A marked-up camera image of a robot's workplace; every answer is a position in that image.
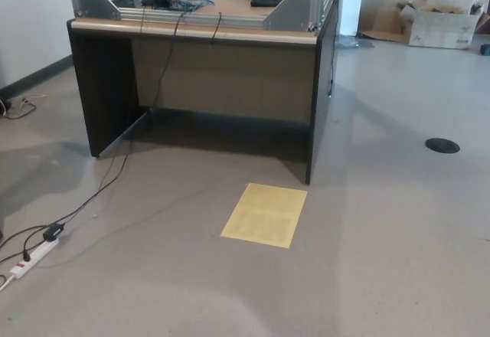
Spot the white power strip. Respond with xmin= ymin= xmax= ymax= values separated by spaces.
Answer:
xmin=9 ymin=237 xmax=60 ymax=280

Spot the long black power cable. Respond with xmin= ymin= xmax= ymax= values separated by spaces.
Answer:
xmin=57 ymin=11 xmax=187 ymax=231

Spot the dark wooden desk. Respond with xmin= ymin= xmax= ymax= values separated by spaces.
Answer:
xmin=67 ymin=0 xmax=345 ymax=185

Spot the black power adapter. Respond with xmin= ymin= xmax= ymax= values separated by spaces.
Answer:
xmin=42 ymin=222 xmax=67 ymax=241

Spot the round black floor cover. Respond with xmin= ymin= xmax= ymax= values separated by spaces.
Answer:
xmin=424 ymin=137 xmax=460 ymax=155

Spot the yellow paper sheet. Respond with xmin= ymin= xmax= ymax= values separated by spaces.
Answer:
xmin=220 ymin=182 xmax=309 ymax=248

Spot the white cabinet with black panel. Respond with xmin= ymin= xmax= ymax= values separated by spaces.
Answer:
xmin=338 ymin=0 xmax=364 ymax=38

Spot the black plug with cable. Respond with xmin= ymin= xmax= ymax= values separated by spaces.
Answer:
xmin=0 ymin=224 xmax=53 ymax=262

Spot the open white cardboard box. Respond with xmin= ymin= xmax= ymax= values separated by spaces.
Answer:
xmin=397 ymin=0 xmax=485 ymax=50

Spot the flat brown cardboard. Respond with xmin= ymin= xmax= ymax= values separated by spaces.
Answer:
xmin=359 ymin=2 xmax=413 ymax=44

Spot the beige floor cable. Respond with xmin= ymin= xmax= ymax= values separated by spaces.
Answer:
xmin=0 ymin=93 xmax=49 ymax=119

